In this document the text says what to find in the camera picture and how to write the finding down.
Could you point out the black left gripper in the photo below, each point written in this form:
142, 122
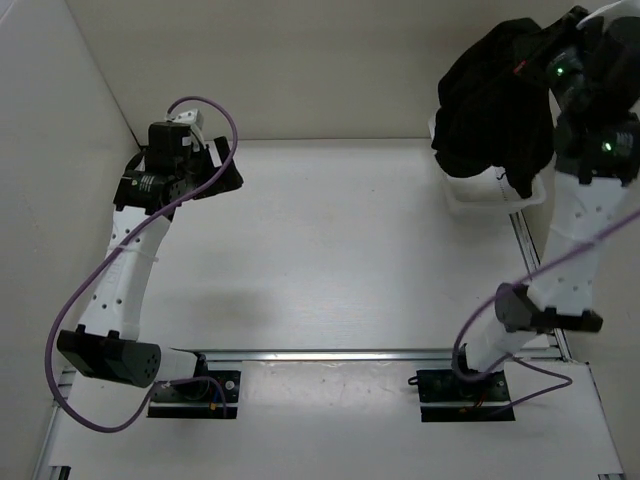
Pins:
231, 180

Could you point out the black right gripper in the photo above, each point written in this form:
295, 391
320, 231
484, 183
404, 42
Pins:
568, 29

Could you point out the black trousers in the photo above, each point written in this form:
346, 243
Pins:
489, 115

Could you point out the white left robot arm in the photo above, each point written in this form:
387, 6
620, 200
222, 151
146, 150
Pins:
105, 344

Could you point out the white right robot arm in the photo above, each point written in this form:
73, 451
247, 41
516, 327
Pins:
596, 144

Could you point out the white perforated plastic basket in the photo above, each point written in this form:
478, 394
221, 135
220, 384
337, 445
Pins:
488, 194

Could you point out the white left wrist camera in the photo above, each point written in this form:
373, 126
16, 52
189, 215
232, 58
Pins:
193, 118

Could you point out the aluminium right side rail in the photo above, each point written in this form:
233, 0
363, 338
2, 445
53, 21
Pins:
550, 346

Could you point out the aluminium rail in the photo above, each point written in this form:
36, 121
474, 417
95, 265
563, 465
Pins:
324, 355
550, 346

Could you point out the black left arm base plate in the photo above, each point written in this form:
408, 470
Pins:
216, 396

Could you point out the aluminium front rail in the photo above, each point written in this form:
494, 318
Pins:
324, 355

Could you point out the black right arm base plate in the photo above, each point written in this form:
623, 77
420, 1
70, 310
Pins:
444, 398

